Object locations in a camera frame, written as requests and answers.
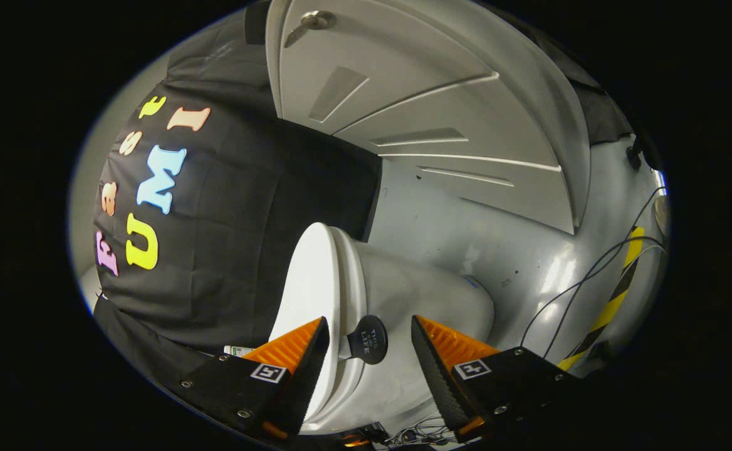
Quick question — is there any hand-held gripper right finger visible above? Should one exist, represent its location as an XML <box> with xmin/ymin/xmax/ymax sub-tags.
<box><xmin>410</xmin><ymin>314</ymin><xmax>583</xmax><ymax>443</ymax></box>

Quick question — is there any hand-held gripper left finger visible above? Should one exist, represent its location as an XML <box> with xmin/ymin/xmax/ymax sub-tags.
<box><xmin>177</xmin><ymin>316</ymin><xmax>331</xmax><ymax>441</ymax></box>

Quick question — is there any black round lid handle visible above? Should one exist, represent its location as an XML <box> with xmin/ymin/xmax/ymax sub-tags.
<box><xmin>347</xmin><ymin>315</ymin><xmax>389</xmax><ymax>365</ymax></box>

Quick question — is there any white toilet lid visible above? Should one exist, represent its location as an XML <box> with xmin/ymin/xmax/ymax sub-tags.
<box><xmin>269</xmin><ymin>222</ymin><xmax>345</xmax><ymax>434</ymax></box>

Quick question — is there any white toilet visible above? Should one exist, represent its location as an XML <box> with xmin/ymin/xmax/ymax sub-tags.
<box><xmin>224</xmin><ymin>241</ymin><xmax>495</xmax><ymax>436</ymax></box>

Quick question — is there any white toilet seat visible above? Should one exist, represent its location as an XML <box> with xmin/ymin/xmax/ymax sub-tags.
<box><xmin>330</xmin><ymin>227</ymin><xmax>368</xmax><ymax>405</ymax></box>

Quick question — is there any black backdrop cloth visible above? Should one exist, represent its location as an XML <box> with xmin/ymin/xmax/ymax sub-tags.
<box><xmin>90</xmin><ymin>3</ymin><xmax>636</xmax><ymax>402</ymax></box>

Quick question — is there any yellow black striped floor tape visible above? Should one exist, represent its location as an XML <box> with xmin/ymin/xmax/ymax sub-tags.
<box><xmin>557</xmin><ymin>227</ymin><xmax>646</xmax><ymax>371</ymax></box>

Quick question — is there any white drawer cabinet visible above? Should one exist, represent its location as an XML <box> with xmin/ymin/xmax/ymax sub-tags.
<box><xmin>266</xmin><ymin>0</ymin><xmax>592</xmax><ymax>236</ymax></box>

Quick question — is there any metal cabinet lock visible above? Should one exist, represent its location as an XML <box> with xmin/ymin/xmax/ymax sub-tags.
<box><xmin>283</xmin><ymin>11</ymin><xmax>337</xmax><ymax>49</ymax></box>

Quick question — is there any thin black floor cable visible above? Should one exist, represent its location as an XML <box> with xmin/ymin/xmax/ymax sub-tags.
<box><xmin>520</xmin><ymin>187</ymin><xmax>667</xmax><ymax>361</ymax></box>

